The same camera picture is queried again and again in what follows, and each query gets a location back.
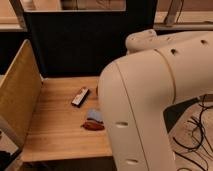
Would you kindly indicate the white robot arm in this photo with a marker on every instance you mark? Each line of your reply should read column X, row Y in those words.
column 134, row 90

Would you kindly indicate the black back panel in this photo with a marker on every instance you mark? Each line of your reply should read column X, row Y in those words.
column 82, row 43

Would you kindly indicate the wooden side panel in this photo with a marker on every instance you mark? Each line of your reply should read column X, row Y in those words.
column 19, row 90

